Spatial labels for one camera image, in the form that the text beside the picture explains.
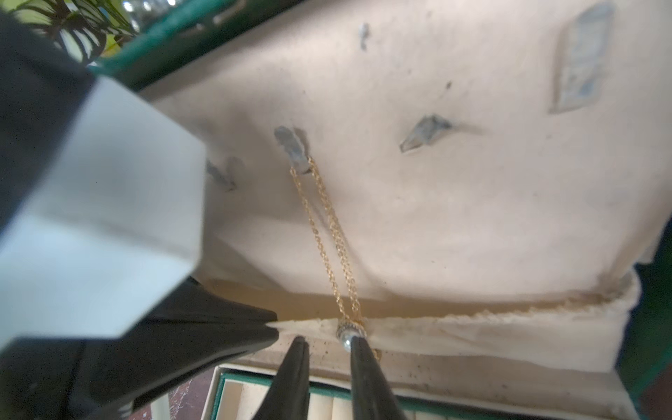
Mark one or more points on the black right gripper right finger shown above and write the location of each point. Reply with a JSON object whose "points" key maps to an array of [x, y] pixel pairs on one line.
{"points": [[372, 397]]}

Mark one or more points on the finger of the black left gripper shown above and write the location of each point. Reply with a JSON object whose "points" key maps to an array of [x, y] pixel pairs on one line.
{"points": [[188, 332]]}

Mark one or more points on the glass vase with artificial plants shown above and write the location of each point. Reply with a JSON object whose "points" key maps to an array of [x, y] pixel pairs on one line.
{"points": [[86, 30]]}

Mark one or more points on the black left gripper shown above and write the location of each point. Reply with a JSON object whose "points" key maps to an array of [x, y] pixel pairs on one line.
{"points": [[42, 89]]}

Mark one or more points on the green jewelry box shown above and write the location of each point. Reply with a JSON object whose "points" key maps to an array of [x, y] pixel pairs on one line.
{"points": [[498, 169]]}

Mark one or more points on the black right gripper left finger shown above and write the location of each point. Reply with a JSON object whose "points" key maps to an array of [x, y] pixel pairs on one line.
{"points": [[288, 396]]}

